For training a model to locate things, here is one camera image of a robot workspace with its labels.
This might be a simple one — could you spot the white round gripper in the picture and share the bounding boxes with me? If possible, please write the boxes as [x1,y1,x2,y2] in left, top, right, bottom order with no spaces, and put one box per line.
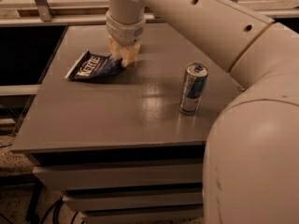
[106,11,146,67]

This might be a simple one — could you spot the blue Kettle chip bag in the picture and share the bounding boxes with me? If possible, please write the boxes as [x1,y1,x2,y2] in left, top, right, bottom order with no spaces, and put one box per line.
[65,51,124,82]

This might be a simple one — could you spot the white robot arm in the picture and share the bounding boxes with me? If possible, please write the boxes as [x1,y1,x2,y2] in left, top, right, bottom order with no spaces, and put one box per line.
[109,0,299,224]

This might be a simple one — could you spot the silver blue Red Bull can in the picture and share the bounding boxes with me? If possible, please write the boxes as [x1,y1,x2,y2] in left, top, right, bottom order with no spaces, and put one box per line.
[179,63,208,114]

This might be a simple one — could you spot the grey drawer cabinet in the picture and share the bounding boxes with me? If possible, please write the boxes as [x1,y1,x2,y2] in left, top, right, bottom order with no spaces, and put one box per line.
[12,23,229,224]

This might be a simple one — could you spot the metal window frame rail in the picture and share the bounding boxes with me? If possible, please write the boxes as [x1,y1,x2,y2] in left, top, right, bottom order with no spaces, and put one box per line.
[0,0,299,28]

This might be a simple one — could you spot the black floor cables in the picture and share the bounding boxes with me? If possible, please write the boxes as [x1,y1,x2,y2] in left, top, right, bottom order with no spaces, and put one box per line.
[0,198,83,224]

